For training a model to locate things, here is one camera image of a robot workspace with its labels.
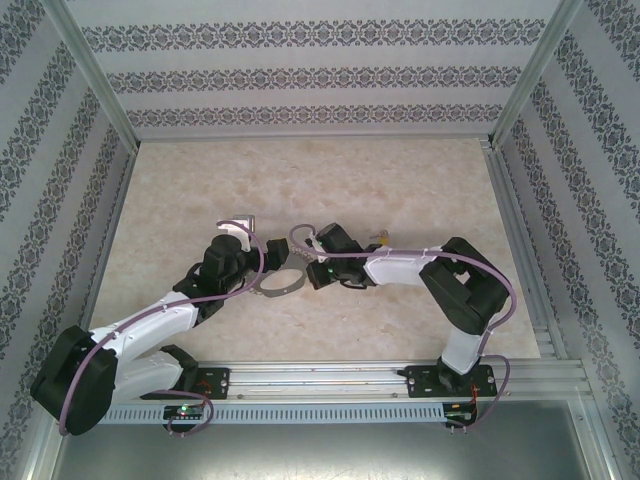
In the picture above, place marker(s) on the aluminium mounting rail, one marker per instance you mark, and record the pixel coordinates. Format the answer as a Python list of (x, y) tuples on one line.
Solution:
[(320, 380)]

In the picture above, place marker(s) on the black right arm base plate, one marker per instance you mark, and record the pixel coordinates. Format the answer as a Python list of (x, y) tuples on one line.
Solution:
[(425, 382)]

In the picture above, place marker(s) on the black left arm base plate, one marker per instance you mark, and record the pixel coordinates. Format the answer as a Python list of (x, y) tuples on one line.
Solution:
[(217, 382)]

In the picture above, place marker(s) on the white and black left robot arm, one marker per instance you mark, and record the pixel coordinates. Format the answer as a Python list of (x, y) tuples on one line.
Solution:
[(150, 317)]

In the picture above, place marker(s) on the small brass key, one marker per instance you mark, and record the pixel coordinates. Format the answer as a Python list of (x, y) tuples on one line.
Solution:
[(384, 240)]

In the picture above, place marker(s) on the grey metal panel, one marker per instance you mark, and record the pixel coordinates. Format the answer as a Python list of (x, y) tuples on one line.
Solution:
[(320, 450)]

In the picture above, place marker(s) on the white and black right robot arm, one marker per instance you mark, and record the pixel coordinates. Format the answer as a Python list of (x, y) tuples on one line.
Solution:
[(395, 267)]

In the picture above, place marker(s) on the aluminium side rail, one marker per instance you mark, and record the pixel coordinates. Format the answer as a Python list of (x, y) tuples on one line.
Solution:
[(113, 225), (507, 200)]

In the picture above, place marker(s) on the aluminium corner post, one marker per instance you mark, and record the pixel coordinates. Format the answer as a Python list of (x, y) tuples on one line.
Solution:
[(98, 80), (532, 75)]

